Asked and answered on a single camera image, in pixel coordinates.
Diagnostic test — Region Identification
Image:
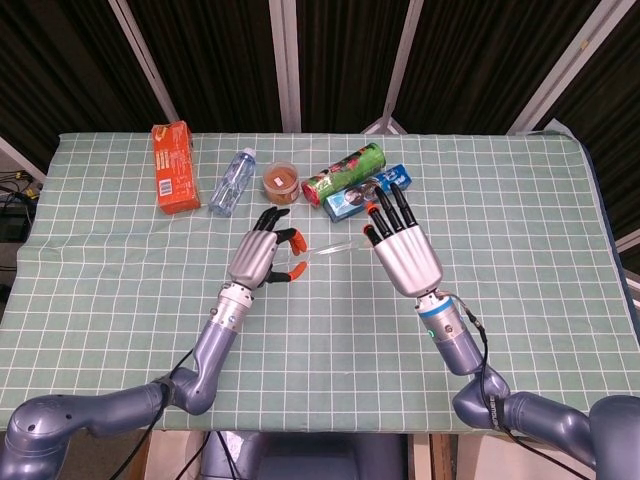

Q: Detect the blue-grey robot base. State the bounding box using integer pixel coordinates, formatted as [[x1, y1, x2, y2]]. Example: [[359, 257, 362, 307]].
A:
[[199, 430, 409, 480]]

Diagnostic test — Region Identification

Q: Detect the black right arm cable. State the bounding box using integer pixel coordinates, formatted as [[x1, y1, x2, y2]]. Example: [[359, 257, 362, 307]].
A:
[[449, 294, 596, 471]]

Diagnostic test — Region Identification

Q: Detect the orange carton box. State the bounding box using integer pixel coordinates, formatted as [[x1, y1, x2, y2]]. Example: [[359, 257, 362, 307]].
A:
[[151, 121, 202, 215]]

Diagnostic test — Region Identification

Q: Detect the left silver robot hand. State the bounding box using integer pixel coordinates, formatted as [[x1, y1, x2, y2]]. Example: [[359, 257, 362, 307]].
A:
[[227, 207, 308, 291]]

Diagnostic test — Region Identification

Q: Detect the black equipment box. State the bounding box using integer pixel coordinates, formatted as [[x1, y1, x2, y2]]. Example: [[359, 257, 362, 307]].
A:
[[0, 204, 34, 242]]

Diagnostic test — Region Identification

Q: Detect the green checked tablecloth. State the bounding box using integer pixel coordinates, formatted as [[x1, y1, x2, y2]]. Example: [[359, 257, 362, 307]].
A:
[[0, 130, 632, 434]]

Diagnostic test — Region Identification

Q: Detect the blue cookie pack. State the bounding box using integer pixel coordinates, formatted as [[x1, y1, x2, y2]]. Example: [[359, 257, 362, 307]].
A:
[[324, 164, 413, 223]]

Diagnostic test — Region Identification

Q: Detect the clear plastic water bottle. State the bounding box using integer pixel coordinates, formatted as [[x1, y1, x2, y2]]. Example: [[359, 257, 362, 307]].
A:
[[207, 147, 258, 217]]

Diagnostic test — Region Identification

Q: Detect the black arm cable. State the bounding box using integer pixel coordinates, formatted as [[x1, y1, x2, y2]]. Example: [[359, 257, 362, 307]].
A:
[[119, 351, 196, 480], [449, 294, 596, 471]]

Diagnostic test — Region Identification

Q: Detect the clear glass test tube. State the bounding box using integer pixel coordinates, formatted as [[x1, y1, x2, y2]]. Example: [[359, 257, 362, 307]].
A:
[[277, 239, 374, 266]]

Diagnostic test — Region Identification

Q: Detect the wooden table leg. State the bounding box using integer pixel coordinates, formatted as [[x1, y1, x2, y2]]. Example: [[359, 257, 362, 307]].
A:
[[429, 433, 454, 480], [130, 434, 154, 480]]

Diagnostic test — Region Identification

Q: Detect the round jar with brown contents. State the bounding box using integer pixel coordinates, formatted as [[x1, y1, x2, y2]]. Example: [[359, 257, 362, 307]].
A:
[[262, 160, 302, 205]]

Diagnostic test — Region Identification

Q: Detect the white screen frame post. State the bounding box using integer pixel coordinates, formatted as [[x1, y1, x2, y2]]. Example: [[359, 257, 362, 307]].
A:
[[507, 0, 624, 134], [108, 0, 180, 124], [362, 0, 426, 135], [268, 0, 303, 132]]

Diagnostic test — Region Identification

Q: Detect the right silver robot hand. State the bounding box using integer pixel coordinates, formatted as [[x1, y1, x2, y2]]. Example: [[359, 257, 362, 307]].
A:
[[360, 183, 445, 297]]

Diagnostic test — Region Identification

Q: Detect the green chip can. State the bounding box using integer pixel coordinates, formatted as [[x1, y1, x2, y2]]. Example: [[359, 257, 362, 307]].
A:
[[300, 142, 389, 207]]

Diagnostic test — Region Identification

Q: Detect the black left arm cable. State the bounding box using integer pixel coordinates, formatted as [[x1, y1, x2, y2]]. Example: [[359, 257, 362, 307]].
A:
[[119, 351, 196, 480]]

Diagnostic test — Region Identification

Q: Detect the black pleated screen panel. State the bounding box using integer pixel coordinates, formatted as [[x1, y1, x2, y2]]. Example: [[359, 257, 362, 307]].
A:
[[0, 0, 166, 171], [294, 0, 409, 132], [127, 0, 284, 132], [542, 0, 640, 241], [394, 0, 601, 134]]

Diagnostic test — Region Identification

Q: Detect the yellow-tipped cable bundle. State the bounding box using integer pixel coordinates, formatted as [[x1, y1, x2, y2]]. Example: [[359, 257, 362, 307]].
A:
[[0, 169, 42, 202]]

